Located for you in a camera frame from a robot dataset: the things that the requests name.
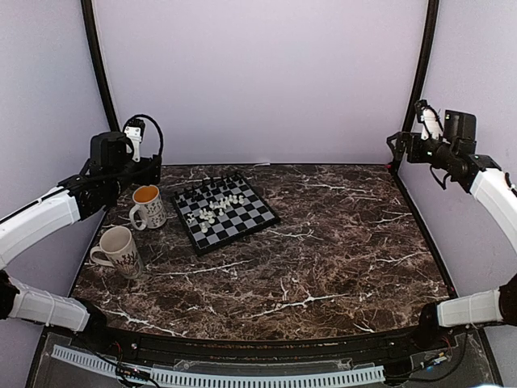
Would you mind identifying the black grey chess board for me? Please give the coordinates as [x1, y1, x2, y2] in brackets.
[170, 171, 280, 256]

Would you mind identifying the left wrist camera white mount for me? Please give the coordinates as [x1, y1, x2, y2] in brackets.
[123, 114, 164, 165]

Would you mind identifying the right black frame post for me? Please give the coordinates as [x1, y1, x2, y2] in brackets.
[401, 0, 439, 132]

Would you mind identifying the white mug floral pattern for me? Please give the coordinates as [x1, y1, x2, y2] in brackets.
[90, 226, 144, 280]

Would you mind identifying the white slotted cable duct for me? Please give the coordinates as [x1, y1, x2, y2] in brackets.
[51, 345, 385, 387]

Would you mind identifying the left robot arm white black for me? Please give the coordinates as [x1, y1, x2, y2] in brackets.
[1, 132, 162, 352]

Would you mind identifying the black front rail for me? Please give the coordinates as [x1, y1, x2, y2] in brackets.
[92, 327, 420, 362]

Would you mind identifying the white mug orange inside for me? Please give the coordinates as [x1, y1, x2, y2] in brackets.
[129, 185, 167, 231]

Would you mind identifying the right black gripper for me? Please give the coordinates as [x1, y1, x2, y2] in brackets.
[388, 131, 457, 170]

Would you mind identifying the black chess pieces row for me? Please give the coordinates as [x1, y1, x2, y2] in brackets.
[172, 171, 245, 202]

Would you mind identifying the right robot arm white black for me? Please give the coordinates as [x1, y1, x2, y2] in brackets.
[386, 132, 516, 351]

